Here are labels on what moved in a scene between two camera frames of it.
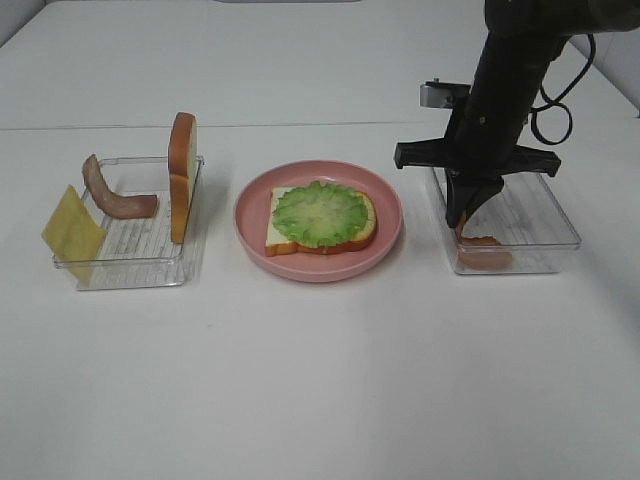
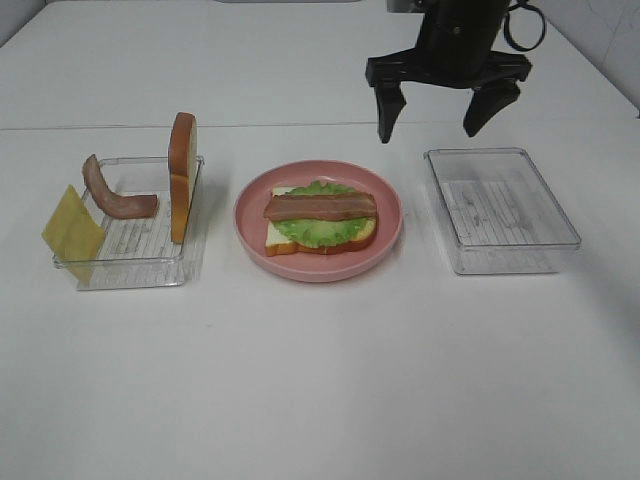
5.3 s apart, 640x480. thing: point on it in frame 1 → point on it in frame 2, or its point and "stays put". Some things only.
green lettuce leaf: x=318 y=215 stays put
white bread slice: x=278 y=245 stays put
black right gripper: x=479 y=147 → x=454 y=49
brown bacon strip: x=110 y=202 stays put
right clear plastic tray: x=528 y=213 stays put
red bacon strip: x=481 y=252 → x=320 y=206
